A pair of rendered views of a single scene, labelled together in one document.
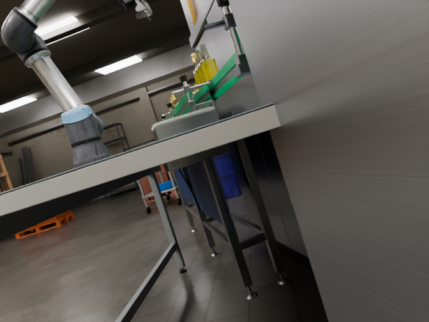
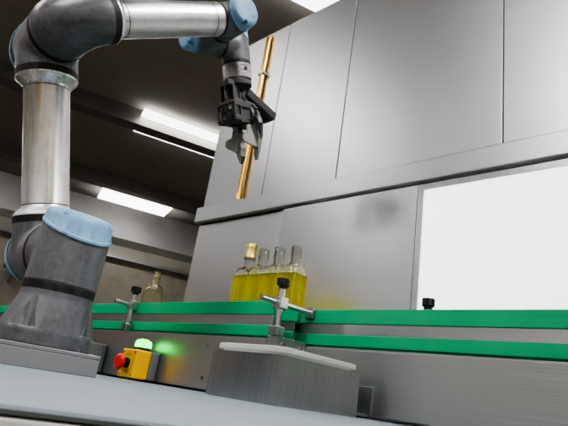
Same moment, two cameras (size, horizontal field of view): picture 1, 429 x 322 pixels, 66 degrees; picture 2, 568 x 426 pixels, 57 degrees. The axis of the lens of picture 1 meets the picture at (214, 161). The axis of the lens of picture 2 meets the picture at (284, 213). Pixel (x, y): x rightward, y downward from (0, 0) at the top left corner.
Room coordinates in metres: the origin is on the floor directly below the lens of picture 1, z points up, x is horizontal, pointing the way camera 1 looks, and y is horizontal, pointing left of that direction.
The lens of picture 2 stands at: (0.40, 0.63, 0.76)
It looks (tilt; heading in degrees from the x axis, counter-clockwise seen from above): 20 degrees up; 328
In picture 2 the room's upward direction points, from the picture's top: 9 degrees clockwise
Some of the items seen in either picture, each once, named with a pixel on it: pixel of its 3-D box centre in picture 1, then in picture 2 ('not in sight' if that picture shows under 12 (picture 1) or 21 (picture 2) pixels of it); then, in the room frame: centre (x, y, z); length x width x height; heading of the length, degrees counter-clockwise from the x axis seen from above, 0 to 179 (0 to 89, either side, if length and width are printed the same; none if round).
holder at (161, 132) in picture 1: (193, 129); (294, 385); (1.22, 0.04, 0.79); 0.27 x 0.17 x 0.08; 103
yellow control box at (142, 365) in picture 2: not in sight; (138, 365); (1.76, 0.15, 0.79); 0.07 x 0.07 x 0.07; 13
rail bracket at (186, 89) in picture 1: (193, 89); (286, 308); (1.35, -0.01, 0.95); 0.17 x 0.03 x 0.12; 103
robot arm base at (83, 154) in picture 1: (89, 152); (51, 315); (1.34, 0.46, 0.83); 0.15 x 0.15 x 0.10
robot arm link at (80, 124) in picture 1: (80, 124); (70, 248); (1.35, 0.46, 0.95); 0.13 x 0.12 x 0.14; 8
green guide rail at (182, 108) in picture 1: (171, 123); (85, 315); (2.23, 0.20, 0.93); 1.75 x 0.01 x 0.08; 13
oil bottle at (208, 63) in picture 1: (212, 78); (288, 304); (1.49, -0.11, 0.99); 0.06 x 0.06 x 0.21; 12
